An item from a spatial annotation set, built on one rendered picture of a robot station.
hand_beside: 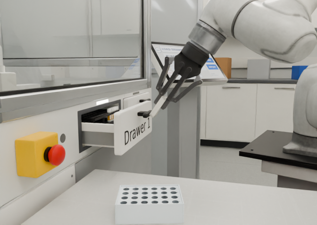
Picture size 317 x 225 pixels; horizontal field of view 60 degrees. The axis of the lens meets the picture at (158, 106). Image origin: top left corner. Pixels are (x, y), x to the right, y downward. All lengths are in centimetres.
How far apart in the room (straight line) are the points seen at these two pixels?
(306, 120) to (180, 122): 95
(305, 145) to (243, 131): 276
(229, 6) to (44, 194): 60
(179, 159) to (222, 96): 195
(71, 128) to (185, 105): 112
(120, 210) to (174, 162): 132
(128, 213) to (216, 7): 51
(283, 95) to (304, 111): 273
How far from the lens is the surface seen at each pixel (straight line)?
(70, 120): 71
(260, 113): 366
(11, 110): 56
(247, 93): 362
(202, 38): 73
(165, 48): 169
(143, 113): 79
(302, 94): 94
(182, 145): 178
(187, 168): 186
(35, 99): 60
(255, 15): 67
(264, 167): 93
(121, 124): 70
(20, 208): 62
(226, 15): 72
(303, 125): 95
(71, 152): 73
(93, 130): 75
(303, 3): 70
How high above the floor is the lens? 104
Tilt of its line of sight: 8 degrees down
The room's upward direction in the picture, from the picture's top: straight up
